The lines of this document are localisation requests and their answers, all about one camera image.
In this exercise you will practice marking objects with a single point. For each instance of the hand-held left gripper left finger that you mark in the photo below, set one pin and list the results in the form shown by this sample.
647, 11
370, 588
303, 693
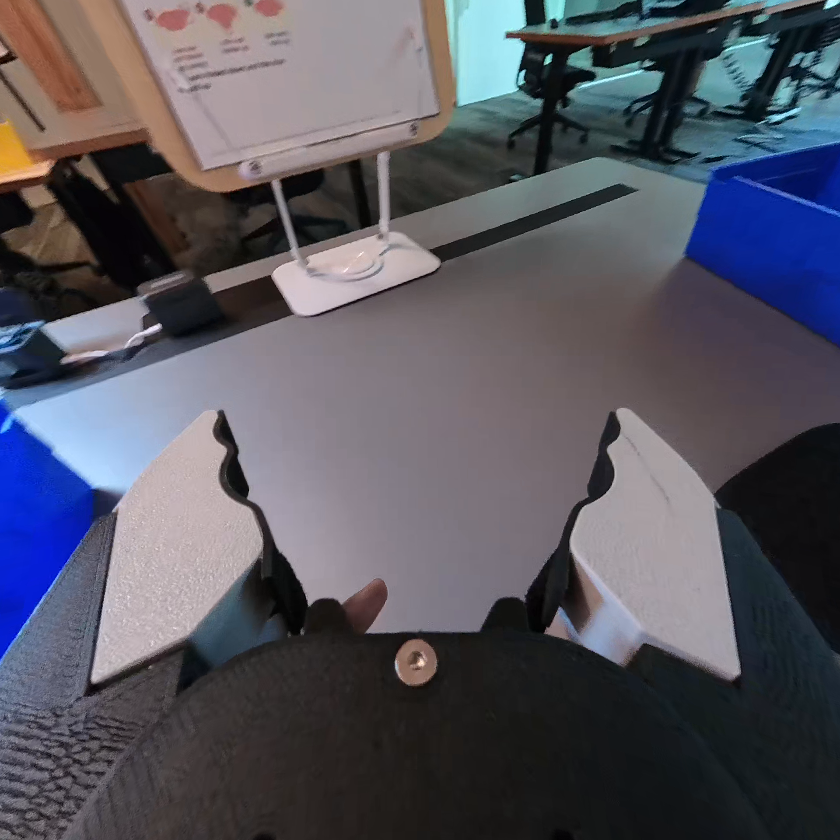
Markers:
177, 538

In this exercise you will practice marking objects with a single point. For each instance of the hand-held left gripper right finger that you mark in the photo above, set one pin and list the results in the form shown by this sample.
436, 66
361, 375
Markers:
646, 544

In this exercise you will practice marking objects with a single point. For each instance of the blue plastic bin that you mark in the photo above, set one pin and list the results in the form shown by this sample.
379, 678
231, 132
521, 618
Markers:
36, 531
768, 249

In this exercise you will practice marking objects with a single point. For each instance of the black charger box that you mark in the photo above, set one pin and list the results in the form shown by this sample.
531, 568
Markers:
178, 303

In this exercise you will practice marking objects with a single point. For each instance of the black device with blue label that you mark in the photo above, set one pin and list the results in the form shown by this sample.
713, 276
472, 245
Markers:
26, 354

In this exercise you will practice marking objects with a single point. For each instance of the wooden side desk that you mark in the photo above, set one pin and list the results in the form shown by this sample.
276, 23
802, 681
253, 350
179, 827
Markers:
72, 148

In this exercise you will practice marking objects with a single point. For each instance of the yellow box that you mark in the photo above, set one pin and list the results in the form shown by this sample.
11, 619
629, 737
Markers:
12, 145

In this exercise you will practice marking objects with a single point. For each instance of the black office chair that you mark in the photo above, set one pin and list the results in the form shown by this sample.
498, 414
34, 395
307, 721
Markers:
548, 92

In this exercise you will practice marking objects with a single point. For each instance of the instruction board on white stand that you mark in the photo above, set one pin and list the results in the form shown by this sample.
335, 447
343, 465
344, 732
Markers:
282, 85

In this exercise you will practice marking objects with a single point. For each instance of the long wooden office desk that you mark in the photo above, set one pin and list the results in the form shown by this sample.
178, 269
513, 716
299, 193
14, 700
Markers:
630, 29

